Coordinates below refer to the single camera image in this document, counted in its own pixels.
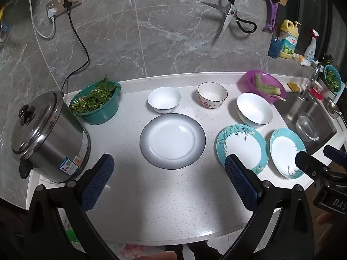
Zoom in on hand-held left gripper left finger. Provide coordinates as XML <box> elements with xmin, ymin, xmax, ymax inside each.
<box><xmin>24</xmin><ymin>154</ymin><xmax>120</xmax><ymax>260</ymax></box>

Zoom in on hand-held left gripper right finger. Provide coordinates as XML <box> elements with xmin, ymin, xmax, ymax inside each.
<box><xmin>224</xmin><ymin>154</ymin><xmax>322</xmax><ymax>260</ymax></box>

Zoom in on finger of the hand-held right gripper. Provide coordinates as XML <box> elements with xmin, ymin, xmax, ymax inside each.
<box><xmin>295</xmin><ymin>150</ymin><xmax>331</xmax><ymax>181</ymax></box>
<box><xmin>324</xmin><ymin>145</ymin><xmax>347</xmax><ymax>166</ymax></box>

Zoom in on teal floral plate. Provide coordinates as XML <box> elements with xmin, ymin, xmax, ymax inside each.
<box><xmin>216</xmin><ymin>124</ymin><xmax>269</xmax><ymax>175</ymax></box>
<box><xmin>269</xmin><ymin>128</ymin><xmax>307</xmax><ymax>180</ymax></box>

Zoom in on large white bowl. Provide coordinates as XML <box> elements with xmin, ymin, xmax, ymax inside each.
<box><xmin>237</xmin><ymin>93</ymin><xmax>274</xmax><ymax>128</ymax></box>

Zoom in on grey-rimmed white plate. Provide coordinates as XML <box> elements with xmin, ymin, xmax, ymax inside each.
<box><xmin>139</xmin><ymin>113</ymin><xmax>206</xmax><ymax>168</ymax></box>

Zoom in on dark-rimmed floral bowl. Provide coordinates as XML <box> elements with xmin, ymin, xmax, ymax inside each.
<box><xmin>197</xmin><ymin>82</ymin><xmax>228</xmax><ymax>109</ymax></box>

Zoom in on small white bowl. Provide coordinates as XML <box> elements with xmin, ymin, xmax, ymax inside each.
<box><xmin>148</xmin><ymin>87</ymin><xmax>182</xmax><ymax>114</ymax></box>

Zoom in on person's right hand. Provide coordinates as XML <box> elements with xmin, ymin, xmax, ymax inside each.
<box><xmin>317</xmin><ymin>211</ymin><xmax>347</xmax><ymax>226</ymax></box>

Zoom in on clear glass bowl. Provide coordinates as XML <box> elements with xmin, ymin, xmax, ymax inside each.
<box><xmin>295</xmin><ymin>116</ymin><xmax>320</xmax><ymax>143</ymax></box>

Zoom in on steel pot lid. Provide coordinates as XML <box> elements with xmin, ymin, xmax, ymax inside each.
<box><xmin>327</xmin><ymin>99</ymin><xmax>342</xmax><ymax>120</ymax></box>

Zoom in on stainless steel rice cooker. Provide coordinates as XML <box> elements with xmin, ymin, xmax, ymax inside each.
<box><xmin>11</xmin><ymin>91</ymin><xmax>91</xmax><ymax>184</ymax></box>

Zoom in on stainless steel sink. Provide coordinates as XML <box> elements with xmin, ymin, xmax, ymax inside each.
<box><xmin>274</xmin><ymin>92</ymin><xmax>338</xmax><ymax>155</ymax></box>

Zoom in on red and white holder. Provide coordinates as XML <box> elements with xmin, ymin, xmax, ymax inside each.
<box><xmin>310</xmin><ymin>81</ymin><xmax>325</xmax><ymax>99</ymax></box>

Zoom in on green plastic basin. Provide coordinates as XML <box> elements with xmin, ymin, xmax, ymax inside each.
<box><xmin>69</xmin><ymin>81</ymin><xmax>121</xmax><ymax>125</ymax></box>

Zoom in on teal basin with greens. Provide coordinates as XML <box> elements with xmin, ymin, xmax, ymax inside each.
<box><xmin>324</xmin><ymin>64</ymin><xmax>342</xmax><ymax>93</ymax></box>

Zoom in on chrome faucet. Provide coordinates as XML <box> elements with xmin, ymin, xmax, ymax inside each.
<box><xmin>301</xmin><ymin>62</ymin><xmax>322</xmax><ymax>101</ymax></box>

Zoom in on pink patterned cloth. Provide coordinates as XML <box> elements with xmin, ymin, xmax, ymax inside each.
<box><xmin>119</xmin><ymin>245</ymin><xmax>155</xmax><ymax>260</ymax></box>

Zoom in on leafy green vegetables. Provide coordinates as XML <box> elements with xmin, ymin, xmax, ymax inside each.
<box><xmin>70</xmin><ymin>77</ymin><xmax>120</xmax><ymax>114</ymax></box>

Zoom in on steel rice cooker lid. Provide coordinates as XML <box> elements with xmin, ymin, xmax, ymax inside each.
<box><xmin>11</xmin><ymin>91</ymin><xmax>65</xmax><ymax>155</ymax></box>

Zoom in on white and yellow packet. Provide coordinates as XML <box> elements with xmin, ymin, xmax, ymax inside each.
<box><xmin>294</xmin><ymin>54</ymin><xmax>313</xmax><ymax>67</ymax></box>

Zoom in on purple plastic basin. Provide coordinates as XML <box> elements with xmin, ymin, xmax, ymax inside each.
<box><xmin>238</xmin><ymin>70</ymin><xmax>286</xmax><ymax>104</ymax></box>

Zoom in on white spray bottle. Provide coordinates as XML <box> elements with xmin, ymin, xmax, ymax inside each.
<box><xmin>304</xmin><ymin>29</ymin><xmax>320</xmax><ymax>61</ymax></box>

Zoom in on yellow detergent bottle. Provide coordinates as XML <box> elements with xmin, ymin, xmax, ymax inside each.
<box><xmin>279</xmin><ymin>19</ymin><xmax>302</xmax><ymax>59</ymax></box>

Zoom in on purple peeler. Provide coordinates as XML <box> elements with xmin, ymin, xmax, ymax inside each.
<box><xmin>262</xmin><ymin>0</ymin><xmax>279</xmax><ymax>33</ymax></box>

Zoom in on black plug and cable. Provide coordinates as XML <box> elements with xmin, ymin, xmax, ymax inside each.
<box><xmin>60</xmin><ymin>0</ymin><xmax>90</xmax><ymax>93</ymax></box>

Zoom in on white plug and cable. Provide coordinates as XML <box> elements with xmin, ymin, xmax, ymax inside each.
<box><xmin>5</xmin><ymin>0</ymin><xmax>58</xmax><ymax>39</ymax></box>

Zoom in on black-handled kitchen scissors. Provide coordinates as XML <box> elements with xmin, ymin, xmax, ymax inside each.
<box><xmin>201</xmin><ymin>0</ymin><xmax>257</xmax><ymax>40</ymax></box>

